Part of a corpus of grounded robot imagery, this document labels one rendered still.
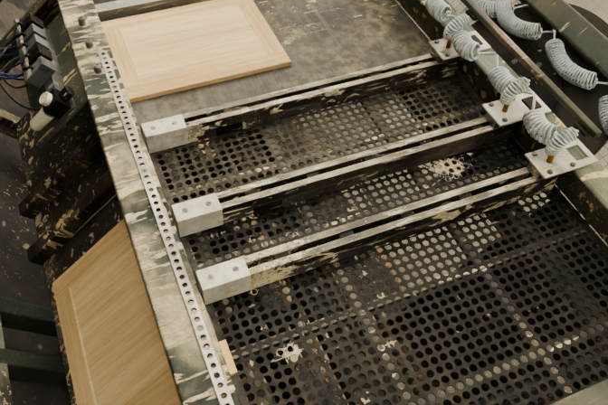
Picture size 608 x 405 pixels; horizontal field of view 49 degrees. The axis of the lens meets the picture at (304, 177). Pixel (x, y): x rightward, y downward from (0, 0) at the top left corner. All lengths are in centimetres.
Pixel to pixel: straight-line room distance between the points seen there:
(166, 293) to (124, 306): 47
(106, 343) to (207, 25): 115
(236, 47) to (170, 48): 23
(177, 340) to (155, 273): 20
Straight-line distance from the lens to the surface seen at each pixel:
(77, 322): 231
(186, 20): 254
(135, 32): 250
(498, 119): 211
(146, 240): 180
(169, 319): 166
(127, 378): 209
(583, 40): 266
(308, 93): 213
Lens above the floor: 170
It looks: 15 degrees down
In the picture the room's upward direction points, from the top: 50 degrees clockwise
